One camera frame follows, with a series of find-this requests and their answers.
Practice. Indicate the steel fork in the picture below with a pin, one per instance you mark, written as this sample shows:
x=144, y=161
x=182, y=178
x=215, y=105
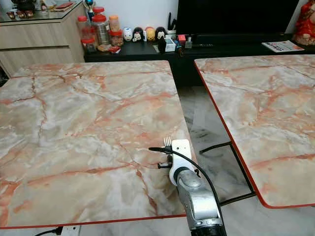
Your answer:
x=168, y=143

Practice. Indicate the small white box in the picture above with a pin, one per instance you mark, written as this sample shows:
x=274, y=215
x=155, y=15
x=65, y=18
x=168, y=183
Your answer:
x=171, y=44

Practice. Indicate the black TV console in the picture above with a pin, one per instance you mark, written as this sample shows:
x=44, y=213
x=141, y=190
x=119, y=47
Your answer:
x=226, y=54

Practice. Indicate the small red box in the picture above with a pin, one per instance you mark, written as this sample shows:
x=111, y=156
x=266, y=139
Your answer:
x=181, y=38

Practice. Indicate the yellow round figurine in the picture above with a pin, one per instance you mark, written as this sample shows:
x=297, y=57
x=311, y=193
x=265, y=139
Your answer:
x=149, y=34

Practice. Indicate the black mouse-ear figurine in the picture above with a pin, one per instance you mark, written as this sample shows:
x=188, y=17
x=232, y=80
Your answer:
x=161, y=33

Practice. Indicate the white round figurine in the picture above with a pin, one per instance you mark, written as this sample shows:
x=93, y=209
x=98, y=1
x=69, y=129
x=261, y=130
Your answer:
x=127, y=34

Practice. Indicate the large red-lid snack jar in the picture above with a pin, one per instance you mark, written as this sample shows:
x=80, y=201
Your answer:
x=101, y=30

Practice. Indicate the orange-lid snack jar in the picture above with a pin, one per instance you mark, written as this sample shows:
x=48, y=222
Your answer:
x=114, y=23

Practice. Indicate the tall clear red-lid jar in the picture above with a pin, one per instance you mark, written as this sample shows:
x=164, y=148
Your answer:
x=82, y=27

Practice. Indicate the black television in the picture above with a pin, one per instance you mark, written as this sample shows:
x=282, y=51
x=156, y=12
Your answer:
x=236, y=14

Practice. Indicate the white orange magazine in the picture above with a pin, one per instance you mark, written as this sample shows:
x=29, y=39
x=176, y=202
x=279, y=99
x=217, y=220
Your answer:
x=283, y=46

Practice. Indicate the light wooden sideboard cabinet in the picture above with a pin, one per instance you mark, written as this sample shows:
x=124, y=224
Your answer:
x=39, y=44

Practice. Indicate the flat red tray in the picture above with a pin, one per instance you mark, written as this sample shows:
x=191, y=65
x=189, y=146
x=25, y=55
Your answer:
x=64, y=6

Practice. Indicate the dark tea set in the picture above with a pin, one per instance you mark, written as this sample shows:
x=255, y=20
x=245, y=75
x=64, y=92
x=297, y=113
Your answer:
x=24, y=9

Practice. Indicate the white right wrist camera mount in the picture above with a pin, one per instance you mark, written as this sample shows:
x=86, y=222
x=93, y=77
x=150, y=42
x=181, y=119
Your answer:
x=181, y=147

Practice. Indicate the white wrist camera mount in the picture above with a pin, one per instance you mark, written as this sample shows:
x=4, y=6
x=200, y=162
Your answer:
x=181, y=147
x=71, y=231

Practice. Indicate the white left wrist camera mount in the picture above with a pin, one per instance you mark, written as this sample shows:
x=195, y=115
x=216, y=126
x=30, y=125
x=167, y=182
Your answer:
x=71, y=231

